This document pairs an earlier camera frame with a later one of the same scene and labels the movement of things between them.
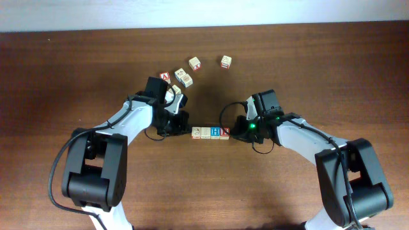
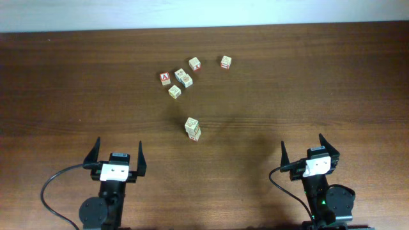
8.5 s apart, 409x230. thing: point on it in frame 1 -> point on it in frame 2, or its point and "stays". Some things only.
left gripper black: [181, 127] -> [141, 167]
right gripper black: [238, 131] -> [333, 154]
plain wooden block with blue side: [179, 73] stays
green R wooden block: [205, 132] -> [197, 131]
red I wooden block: [226, 62] stays
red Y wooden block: [195, 64] stays
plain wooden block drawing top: [187, 80] stays
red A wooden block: [165, 76] stays
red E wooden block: [224, 133] -> [193, 134]
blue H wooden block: [215, 132] -> [193, 132]
